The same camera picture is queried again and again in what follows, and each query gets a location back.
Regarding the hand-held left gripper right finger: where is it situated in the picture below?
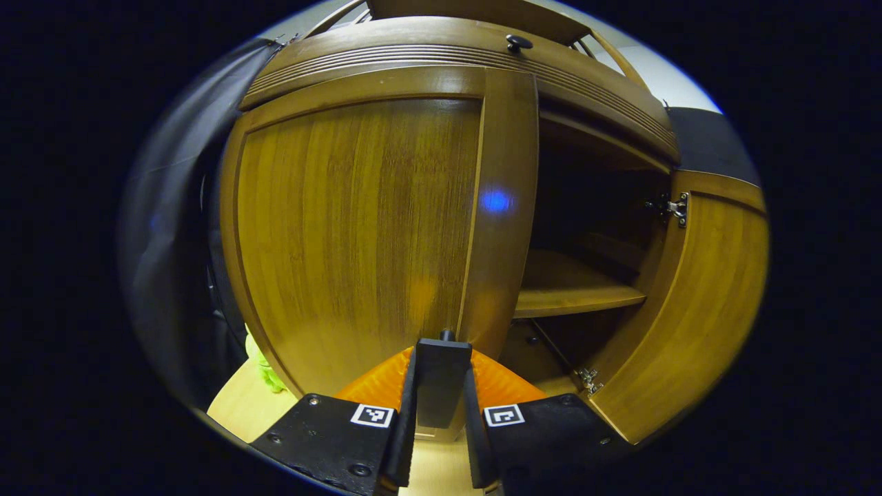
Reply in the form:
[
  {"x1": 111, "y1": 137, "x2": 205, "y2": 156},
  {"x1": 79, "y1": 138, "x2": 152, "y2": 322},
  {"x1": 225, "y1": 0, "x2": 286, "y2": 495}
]
[{"x1": 462, "y1": 348, "x2": 635, "y2": 493}]

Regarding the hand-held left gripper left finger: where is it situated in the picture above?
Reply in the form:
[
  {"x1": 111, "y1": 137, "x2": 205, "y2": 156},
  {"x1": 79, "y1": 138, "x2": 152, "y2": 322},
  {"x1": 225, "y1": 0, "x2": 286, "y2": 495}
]
[{"x1": 249, "y1": 347, "x2": 418, "y2": 496}]

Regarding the black door handle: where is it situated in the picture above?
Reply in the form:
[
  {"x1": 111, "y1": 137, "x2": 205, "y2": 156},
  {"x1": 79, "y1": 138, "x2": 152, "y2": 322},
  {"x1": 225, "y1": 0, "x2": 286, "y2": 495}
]
[{"x1": 416, "y1": 329, "x2": 473, "y2": 429}]

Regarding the wooden cabinet door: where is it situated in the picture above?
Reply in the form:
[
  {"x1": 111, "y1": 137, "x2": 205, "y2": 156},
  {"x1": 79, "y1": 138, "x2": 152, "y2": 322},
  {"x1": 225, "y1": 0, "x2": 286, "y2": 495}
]
[
  {"x1": 219, "y1": 65, "x2": 540, "y2": 442},
  {"x1": 582, "y1": 170, "x2": 770, "y2": 445}
]

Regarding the wooden double-door shoe cabinet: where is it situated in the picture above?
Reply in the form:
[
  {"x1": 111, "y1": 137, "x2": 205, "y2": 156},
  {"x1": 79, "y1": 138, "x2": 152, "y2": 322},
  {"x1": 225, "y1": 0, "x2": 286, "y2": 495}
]
[{"x1": 219, "y1": 0, "x2": 770, "y2": 445}]

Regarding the wooden inner cabinet shelf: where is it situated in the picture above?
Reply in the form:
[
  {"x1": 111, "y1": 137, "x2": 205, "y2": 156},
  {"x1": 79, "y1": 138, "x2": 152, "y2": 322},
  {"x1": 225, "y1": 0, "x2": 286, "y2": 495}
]
[{"x1": 513, "y1": 248, "x2": 647, "y2": 319}]

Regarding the green frog plush toy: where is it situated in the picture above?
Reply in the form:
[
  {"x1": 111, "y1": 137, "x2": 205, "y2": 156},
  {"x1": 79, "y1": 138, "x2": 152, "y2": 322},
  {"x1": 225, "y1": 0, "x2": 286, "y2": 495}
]
[{"x1": 245, "y1": 324, "x2": 290, "y2": 395}]

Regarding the black backdrop cloth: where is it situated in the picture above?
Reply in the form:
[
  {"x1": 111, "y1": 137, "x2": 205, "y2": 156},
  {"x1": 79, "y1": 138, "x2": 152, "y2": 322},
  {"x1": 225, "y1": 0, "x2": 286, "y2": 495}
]
[{"x1": 117, "y1": 38, "x2": 762, "y2": 414}]

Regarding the wooden drawer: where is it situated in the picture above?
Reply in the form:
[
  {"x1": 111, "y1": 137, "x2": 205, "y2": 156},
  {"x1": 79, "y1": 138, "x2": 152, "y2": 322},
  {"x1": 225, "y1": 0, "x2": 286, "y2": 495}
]
[{"x1": 239, "y1": 15, "x2": 681, "y2": 164}]

